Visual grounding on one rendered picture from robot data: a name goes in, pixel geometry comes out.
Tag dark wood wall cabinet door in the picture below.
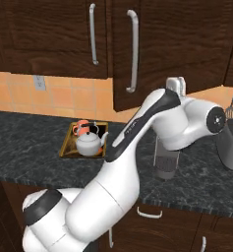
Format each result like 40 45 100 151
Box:
0 0 109 80
111 0 233 113

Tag white kettle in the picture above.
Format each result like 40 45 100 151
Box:
75 121 110 158

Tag silver cabinet door handle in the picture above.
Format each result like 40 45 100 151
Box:
125 9 140 95
88 2 100 66

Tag orange red mug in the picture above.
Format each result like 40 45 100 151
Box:
72 119 91 138

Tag golden brown tray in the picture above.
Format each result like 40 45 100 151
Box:
58 121 110 159

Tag white drawer handle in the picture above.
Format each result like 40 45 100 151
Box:
136 206 164 220

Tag dark wood drawer front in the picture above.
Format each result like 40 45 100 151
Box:
112 200 204 252

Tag grey countertop appliance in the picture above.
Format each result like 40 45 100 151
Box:
215 118 233 172

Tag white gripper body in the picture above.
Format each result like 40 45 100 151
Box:
165 76 188 97

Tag black hanging spatula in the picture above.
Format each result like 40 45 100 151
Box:
224 87 233 120

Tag dark wood base cabinet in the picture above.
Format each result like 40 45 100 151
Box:
0 176 52 252

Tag grey wall outlet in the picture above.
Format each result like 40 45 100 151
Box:
32 75 47 93

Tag dark wood base cabinet door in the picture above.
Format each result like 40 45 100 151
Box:
190 213 233 252

